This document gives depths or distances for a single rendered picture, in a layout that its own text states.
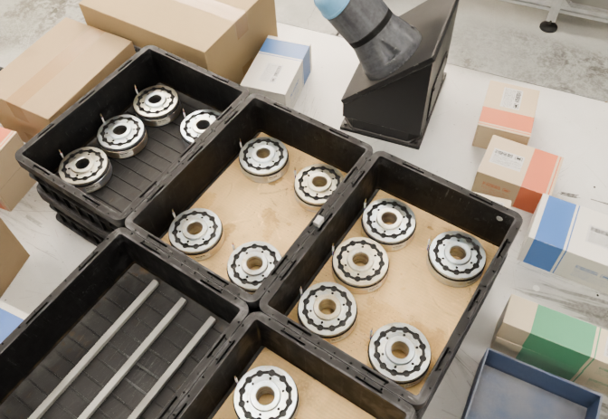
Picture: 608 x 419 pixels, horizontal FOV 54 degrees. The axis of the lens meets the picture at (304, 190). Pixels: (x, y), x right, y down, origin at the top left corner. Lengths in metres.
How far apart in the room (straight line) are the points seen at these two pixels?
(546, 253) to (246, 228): 0.60
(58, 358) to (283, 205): 0.49
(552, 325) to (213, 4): 1.06
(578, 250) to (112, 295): 0.89
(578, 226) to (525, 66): 1.62
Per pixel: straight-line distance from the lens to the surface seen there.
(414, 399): 0.93
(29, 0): 3.50
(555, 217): 1.31
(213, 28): 1.51
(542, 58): 2.92
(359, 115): 1.46
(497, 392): 1.20
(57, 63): 1.59
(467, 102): 1.61
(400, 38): 1.34
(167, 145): 1.35
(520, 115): 1.50
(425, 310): 1.10
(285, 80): 1.51
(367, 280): 1.08
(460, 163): 1.47
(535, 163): 1.41
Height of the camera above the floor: 1.81
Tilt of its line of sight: 53 degrees down
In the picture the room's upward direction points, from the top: 3 degrees counter-clockwise
